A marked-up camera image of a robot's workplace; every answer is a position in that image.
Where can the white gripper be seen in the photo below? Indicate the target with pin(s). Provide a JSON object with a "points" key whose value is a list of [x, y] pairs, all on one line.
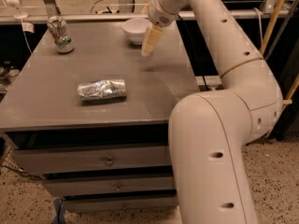
{"points": [[160, 14]]}

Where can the white bowl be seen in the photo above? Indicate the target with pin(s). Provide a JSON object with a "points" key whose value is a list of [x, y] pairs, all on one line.
{"points": [[135, 29]]}

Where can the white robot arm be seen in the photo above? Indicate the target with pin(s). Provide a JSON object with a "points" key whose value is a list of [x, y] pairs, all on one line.
{"points": [[208, 129]]}

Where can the crushed silver redbull can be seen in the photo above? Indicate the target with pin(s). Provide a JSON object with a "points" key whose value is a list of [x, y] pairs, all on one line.
{"points": [[102, 90]]}

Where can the upright green white can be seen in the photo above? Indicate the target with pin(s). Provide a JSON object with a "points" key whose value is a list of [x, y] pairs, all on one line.
{"points": [[61, 37]]}

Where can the wooden yellow stick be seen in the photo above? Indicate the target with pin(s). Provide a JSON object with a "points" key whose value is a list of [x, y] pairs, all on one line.
{"points": [[274, 16]]}

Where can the grey drawer cabinet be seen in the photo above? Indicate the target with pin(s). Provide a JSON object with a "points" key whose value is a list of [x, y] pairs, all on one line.
{"points": [[43, 109]]}

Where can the white desk lamp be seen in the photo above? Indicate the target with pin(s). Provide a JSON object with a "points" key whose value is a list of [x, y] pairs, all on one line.
{"points": [[19, 15]]}

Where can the middle drawer with knob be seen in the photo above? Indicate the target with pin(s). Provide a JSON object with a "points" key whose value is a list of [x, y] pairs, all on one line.
{"points": [[108, 184]]}

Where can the drawer with knob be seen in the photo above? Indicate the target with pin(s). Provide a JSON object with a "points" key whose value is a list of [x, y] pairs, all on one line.
{"points": [[82, 159], [108, 184]]}

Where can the bottom drawer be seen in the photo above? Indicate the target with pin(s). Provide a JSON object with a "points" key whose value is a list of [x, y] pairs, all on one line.
{"points": [[121, 203]]}

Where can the top drawer with knob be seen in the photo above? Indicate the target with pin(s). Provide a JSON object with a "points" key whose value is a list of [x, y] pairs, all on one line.
{"points": [[82, 159]]}

